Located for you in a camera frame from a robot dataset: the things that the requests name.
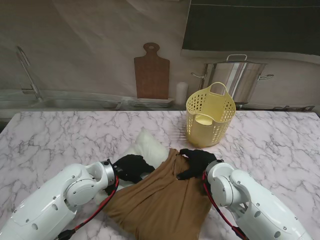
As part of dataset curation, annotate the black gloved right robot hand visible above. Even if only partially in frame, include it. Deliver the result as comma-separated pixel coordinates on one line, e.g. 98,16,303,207
176,148,218,181

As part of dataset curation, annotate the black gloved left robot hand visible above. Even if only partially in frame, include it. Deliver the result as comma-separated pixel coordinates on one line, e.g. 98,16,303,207
112,154,156,185

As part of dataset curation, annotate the white pillow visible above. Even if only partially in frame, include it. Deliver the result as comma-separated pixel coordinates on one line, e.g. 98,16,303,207
94,127,168,207

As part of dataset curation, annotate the brown pillowcase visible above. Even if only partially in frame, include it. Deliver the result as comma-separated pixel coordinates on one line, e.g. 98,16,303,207
103,147,212,240

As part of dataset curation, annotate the yellow perforated laundry basket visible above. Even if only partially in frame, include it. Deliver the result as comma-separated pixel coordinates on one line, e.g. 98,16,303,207
186,81,237,148

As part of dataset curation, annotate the stack of white plates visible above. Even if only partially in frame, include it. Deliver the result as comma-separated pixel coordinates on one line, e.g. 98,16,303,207
127,97,176,109

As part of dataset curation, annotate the steel kitchen sink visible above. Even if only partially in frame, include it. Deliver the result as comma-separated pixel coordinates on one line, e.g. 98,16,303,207
0,97,125,111

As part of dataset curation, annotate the large steel stockpot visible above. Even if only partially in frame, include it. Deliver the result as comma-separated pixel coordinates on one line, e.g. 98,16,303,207
191,53,275,105

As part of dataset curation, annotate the brown wooden cutting board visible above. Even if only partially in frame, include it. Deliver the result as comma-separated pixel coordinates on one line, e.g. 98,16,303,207
133,42,171,100

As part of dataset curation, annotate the black stove grate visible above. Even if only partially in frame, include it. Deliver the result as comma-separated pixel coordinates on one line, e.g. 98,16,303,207
273,104,316,112

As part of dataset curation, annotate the chrome kitchen faucet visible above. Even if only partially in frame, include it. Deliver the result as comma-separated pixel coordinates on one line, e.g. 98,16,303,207
15,45,44,103

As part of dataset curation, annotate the dark range hood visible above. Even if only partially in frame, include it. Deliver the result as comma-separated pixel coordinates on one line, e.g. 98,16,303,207
180,0,320,57

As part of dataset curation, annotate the red left arm cable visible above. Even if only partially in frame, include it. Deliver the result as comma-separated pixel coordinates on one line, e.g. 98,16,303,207
56,174,120,238

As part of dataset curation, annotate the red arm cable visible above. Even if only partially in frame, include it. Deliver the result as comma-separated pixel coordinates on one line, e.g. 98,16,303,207
202,171,247,238
56,174,120,238

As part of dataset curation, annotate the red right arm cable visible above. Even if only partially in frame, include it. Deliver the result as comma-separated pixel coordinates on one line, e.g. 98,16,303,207
202,171,247,238

